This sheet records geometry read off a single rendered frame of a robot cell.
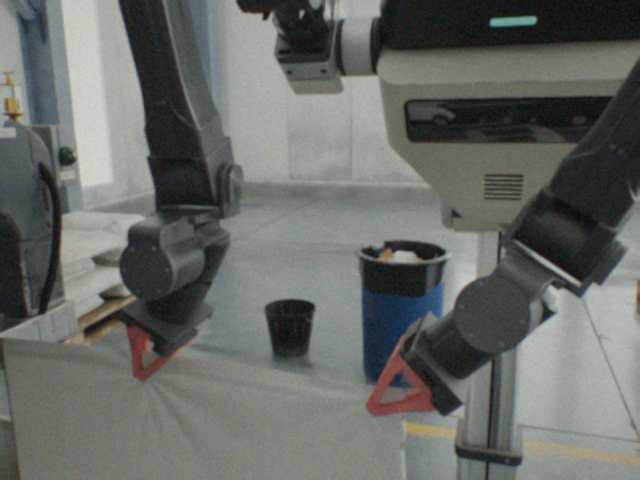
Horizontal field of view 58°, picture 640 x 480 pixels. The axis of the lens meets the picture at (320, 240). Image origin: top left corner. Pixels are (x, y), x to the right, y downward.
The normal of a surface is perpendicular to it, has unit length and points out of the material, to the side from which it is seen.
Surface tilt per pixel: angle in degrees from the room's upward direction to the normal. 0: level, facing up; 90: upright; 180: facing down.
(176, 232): 91
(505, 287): 79
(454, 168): 130
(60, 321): 90
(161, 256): 89
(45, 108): 90
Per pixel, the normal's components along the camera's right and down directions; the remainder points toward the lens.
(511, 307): -0.47, 0.00
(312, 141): -0.29, 0.22
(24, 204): 0.96, 0.05
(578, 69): -0.20, -0.61
